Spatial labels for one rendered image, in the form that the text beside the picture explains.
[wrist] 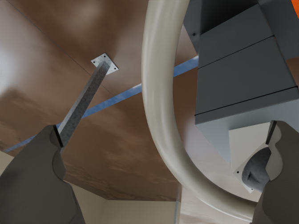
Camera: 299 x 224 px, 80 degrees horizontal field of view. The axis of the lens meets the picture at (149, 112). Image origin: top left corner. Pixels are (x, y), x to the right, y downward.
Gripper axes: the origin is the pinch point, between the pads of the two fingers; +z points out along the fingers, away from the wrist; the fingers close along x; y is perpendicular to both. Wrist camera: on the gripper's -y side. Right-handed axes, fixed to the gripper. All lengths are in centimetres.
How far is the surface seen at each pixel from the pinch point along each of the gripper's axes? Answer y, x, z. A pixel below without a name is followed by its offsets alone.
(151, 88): 0.0, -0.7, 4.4
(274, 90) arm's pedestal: 23, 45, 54
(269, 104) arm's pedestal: 27, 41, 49
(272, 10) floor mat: -1, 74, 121
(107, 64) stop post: 41, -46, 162
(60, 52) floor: 29, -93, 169
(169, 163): 9.3, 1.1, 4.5
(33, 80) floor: 66, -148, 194
